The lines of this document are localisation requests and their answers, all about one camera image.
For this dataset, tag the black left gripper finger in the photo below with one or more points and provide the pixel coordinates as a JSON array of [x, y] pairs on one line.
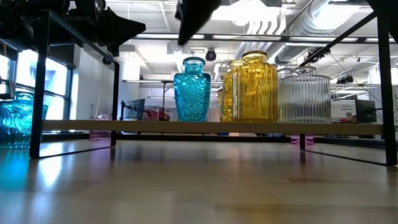
[[124, 29]]

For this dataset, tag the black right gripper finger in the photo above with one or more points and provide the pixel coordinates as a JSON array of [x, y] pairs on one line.
[[196, 14]]

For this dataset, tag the teal diamond-cut glass vase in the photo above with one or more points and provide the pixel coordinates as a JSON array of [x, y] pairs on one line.
[[192, 93]]

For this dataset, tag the amber ribbed glass vase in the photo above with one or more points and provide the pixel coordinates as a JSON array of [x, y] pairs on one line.
[[227, 96], [255, 93]]

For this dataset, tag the teal medallion glass vase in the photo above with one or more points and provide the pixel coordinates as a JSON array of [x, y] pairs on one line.
[[21, 121]]

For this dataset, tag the clear ribbed glass vase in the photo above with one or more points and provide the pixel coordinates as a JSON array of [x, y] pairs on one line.
[[304, 99]]

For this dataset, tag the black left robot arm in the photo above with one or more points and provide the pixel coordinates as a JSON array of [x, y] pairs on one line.
[[18, 18]]

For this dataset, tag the black computer monitor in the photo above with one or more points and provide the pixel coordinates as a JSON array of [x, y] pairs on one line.
[[135, 109]]

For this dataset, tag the person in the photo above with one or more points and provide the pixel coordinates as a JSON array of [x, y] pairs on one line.
[[146, 115]]

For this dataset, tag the small pink ribbed glass vase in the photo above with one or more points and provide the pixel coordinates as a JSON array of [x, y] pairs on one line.
[[100, 138]]

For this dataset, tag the black ceiling spotlight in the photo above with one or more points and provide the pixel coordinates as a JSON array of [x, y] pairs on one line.
[[345, 80], [314, 54]]

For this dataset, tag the white labelled box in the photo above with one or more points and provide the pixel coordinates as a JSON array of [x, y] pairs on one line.
[[343, 109]]

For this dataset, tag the black box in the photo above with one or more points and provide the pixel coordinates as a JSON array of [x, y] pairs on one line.
[[365, 112]]

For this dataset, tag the black overhead frame bar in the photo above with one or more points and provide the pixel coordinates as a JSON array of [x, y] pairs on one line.
[[208, 37]]

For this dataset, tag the black ceiling camera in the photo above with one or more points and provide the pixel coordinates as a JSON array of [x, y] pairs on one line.
[[211, 56], [107, 60]]

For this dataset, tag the wooden shelf black metal frame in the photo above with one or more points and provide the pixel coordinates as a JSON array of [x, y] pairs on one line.
[[199, 127]]

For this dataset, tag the silver ventilation duct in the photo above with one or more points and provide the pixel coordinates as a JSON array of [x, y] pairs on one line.
[[311, 25]]

